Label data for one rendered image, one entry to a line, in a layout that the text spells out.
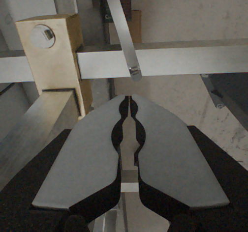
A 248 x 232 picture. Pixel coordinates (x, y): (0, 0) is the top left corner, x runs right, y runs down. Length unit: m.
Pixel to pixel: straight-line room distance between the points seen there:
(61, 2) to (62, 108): 0.21
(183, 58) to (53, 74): 0.14
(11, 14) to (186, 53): 0.38
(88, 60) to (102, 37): 0.14
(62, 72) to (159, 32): 0.89
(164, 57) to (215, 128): 1.30
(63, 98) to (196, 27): 0.97
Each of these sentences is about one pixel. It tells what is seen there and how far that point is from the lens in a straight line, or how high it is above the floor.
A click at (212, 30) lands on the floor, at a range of 1.13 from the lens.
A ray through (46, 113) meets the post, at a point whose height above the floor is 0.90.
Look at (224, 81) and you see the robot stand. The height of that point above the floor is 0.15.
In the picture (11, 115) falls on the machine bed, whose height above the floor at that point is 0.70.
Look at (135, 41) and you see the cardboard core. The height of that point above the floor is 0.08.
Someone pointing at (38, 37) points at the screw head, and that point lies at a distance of 0.19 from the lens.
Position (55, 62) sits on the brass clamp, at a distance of 0.20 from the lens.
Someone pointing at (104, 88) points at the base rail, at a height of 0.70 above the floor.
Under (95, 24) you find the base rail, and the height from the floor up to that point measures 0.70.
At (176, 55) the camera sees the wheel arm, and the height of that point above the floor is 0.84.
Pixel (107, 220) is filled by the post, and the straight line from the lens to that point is 0.66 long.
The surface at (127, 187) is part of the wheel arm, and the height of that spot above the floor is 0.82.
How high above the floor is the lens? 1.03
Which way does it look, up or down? 57 degrees down
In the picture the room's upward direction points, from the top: 178 degrees counter-clockwise
